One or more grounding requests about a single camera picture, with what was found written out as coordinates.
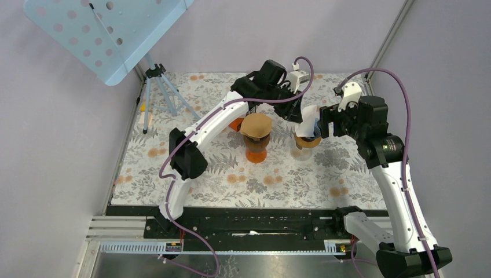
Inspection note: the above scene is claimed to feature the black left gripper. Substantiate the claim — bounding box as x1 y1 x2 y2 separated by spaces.
264 84 302 123

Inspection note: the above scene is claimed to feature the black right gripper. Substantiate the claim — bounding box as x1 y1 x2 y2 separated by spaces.
316 97 367 141

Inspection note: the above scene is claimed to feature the white paper coffee filter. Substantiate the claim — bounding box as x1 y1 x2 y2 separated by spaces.
295 105 319 138

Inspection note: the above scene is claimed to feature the orange coffee filter box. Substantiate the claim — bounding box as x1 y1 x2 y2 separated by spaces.
229 118 244 132

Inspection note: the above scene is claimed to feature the light wooden dripper ring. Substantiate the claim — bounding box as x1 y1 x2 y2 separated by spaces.
294 134 322 151

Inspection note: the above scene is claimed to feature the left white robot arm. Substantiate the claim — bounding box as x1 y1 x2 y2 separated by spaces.
157 57 314 238

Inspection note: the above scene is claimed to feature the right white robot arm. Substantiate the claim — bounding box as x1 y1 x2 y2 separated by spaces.
318 96 453 277

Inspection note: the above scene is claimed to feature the clear glass carafe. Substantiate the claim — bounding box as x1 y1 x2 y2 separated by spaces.
290 147 313 161

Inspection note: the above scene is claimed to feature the orange glass carafe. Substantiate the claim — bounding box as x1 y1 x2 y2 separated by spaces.
245 148 267 163

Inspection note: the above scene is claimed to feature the floral tablecloth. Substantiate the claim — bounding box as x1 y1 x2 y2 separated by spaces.
111 72 386 210

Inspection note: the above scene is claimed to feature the light blue music stand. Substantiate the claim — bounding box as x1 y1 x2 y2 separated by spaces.
23 0 192 133

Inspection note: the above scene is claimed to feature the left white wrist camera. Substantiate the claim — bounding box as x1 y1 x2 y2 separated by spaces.
286 70 310 93

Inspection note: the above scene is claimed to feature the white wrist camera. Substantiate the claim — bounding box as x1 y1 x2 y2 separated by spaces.
334 82 362 112
286 70 310 93

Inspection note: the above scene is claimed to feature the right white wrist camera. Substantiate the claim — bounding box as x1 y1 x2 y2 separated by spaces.
334 82 362 112

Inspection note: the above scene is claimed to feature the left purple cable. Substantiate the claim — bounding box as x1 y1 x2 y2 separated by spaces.
158 56 316 278

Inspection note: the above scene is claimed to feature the purple cable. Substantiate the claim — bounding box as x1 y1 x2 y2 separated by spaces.
158 56 316 278
334 68 442 278

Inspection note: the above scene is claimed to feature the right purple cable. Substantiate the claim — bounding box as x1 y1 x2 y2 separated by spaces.
334 68 442 278

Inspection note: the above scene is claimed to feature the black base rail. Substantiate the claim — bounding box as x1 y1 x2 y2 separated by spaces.
142 207 371 252

